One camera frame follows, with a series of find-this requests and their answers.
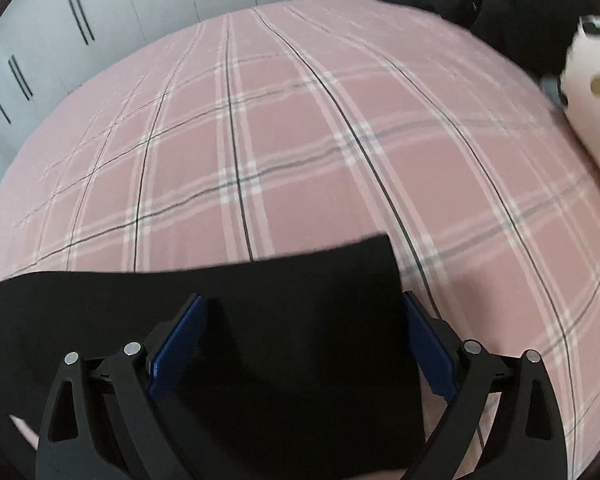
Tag white heart-pattern pillow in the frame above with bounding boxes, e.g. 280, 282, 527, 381
540, 15, 600, 168

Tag black pants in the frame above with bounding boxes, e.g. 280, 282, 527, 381
0, 235, 425, 479

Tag white wardrobe with black handles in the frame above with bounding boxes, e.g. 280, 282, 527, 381
0, 0, 394, 216

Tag black clothes pile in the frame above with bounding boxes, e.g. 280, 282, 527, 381
379, 0, 600, 79

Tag pink plaid bed sheet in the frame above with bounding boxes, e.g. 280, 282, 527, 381
0, 0, 600, 476

